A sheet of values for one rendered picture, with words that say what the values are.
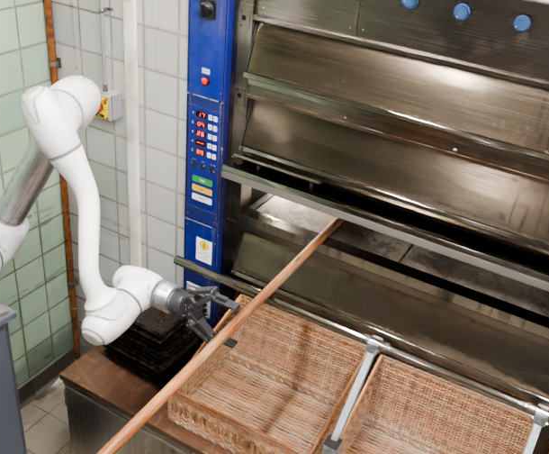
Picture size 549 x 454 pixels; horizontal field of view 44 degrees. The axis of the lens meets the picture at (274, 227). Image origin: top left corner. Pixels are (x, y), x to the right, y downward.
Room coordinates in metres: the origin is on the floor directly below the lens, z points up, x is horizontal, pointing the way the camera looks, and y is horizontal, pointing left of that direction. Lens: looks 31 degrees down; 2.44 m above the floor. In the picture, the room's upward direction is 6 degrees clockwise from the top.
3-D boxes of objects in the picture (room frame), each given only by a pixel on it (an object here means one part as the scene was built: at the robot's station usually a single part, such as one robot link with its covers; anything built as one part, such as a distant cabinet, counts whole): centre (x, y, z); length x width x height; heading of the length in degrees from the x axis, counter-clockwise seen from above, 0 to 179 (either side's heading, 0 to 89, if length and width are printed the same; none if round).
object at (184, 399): (1.81, -0.04, 0.72); 0.56 x 0.49 x 0.28; 64
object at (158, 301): (1.63, 0.30, 1.19); 0.09 x 0.06 x 0.09; 154
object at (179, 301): (1.60, 0.23, 1.19); 0.09 x 0.07 x 0.08; 64
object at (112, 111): (2.43, 0.68, 1.46); 0.10 x 0.07 x 0.10; 63
